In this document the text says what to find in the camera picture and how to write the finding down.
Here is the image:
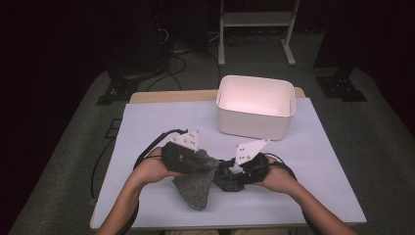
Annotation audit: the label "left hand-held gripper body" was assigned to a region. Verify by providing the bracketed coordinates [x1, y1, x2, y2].
[161, 129, 213, 175]

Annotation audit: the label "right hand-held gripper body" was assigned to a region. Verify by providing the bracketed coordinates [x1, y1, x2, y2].
[229, 138, 271, 186]

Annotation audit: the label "white plastic bin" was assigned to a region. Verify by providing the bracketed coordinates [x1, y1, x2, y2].
[215, 74, 298, 142]

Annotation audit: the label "grey fuzzy cloth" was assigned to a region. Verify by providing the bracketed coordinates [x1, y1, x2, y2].
[171, 149, 222, 212]

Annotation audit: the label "person's right hand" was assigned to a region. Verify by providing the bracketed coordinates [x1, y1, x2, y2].
[256, 155, 300, 196]

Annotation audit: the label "person's left hand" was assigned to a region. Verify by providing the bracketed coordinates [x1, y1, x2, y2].
[131, 146, 181, 186]

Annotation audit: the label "black stand base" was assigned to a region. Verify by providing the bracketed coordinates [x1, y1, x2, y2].
[95, 63, 142, 107]
[314, 63, 368, 103]

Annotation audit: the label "white metal stand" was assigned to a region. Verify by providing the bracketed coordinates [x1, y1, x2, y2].
[217, 0, 301, 68]

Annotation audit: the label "left hand-held gripper cable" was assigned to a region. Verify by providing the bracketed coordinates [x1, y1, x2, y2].
[115, 128, 189, 235]

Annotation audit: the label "black floor cables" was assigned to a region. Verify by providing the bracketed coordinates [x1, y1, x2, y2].
[145, 27, 223, 93]

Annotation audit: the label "black square floor frame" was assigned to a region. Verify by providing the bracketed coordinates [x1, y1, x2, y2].
[104, 117, 123, 140]

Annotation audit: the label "thin black floor cable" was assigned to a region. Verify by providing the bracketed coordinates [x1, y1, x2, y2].
[90, 136, 117, 201]

